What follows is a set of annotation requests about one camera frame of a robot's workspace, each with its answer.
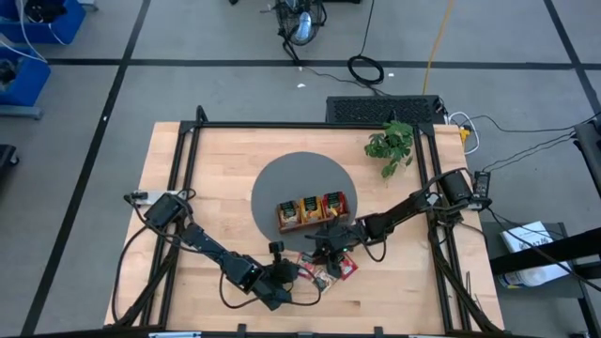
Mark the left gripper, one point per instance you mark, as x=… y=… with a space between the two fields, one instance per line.
x=281 y=277

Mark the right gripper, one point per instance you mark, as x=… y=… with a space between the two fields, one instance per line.
x=334 y=241

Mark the red strawberry tea packet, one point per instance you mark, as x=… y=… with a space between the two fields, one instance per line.
x=306 y=269
x=349 y=268
x=334 y=205

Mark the beige cinnamon tea packet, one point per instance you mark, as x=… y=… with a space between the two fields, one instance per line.
x=288 y=212

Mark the orange mango tea packet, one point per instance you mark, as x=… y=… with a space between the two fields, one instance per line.
x=311 y=209

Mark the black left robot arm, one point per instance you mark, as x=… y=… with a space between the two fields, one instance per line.
x=206 y=244

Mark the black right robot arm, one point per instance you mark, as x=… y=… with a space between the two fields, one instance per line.
x=399 y=213

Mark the wooden tea box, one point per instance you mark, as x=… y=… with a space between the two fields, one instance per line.
x=307 y=227

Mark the grey round placemat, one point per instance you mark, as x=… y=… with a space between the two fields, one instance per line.
x=300 y=178

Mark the white label strip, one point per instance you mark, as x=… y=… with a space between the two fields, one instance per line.
x=174 y=334

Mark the green plant white pot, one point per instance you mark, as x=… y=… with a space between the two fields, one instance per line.
x=389 y=143

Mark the grey side table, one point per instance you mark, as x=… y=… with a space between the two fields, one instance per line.
x=490 y=230

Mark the black power adapter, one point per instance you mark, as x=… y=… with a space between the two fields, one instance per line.
x=482 y=183

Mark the yellow plug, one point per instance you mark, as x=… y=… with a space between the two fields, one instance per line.
x=464 y=136

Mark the white booklet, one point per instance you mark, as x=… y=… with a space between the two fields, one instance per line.
x=521 y=237

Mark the black metal beam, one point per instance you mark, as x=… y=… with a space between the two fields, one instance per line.
x=540 y=256

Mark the black floor fan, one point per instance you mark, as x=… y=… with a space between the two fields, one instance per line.
x=303 y=26

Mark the black chair base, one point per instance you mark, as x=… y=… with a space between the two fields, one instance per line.
x=7 y=157

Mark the grey metal foot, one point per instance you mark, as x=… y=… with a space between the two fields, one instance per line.
x=21 y=112

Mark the blue storage bin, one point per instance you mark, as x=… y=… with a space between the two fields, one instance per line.
x=28 y=84
x=70 y=26

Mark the black table frame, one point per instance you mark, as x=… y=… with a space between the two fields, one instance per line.
x=300 y=125

